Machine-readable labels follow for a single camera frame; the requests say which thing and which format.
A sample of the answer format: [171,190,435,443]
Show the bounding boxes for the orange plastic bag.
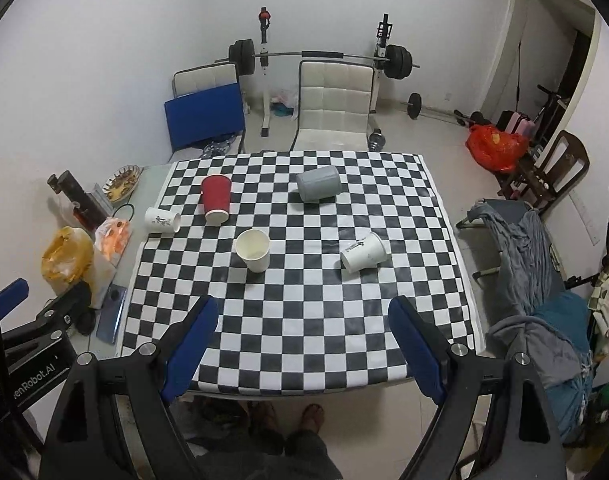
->
[465,125,529,174]

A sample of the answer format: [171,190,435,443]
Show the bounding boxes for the white padded chair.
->
[171,63,238,98]
[290,60,375,152]

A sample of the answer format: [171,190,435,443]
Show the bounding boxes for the barbell with rack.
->
[216,6,419,115]

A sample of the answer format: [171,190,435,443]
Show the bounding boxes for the grey plastic cup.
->
[296,166,342,203]

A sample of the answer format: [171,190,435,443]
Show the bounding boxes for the white padded chair centre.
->
[290,60,375,152]

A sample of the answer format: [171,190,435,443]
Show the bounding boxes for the orange white snack bag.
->
[94,217,131,266]

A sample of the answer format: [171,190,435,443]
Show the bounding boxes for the white calligraphy cup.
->
[340,232,388,273]
[144,207,181,234]

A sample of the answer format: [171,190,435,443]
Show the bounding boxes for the checkered tablecloth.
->
[118,151,483,396]

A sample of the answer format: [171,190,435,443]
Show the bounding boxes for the white calligraphy cup right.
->
[340,232,388,273]

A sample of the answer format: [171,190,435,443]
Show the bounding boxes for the red ripple paper cup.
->
[201,174,232,226]

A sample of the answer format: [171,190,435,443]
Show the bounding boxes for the grey blanket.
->
[467,200,569,371]

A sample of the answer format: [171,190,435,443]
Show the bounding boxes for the dumbbell on floor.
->
[406,92,472,128]

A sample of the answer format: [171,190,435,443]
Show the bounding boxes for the snack plate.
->
[103,165,142,205]

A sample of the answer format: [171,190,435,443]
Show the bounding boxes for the blue smartphone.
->
[96,284,126,344]

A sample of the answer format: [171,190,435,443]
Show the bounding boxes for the dark red bottle box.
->
[47,170,107,232]

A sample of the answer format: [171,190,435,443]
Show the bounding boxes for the teal blue cloth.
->
[532,290,594,441]

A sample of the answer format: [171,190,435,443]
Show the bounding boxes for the white calligraphy cup left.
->
[144,207,181,234]

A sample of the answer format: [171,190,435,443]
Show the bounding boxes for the wooden chair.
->
[498,130,591,216]

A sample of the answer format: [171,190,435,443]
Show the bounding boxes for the yellow snack bag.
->
[41,226,95,295]

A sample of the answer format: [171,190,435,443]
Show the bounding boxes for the white padded chair left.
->
[171,63,238,98]

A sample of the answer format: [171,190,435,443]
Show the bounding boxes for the white bird paper cup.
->
[234,229,271,273]

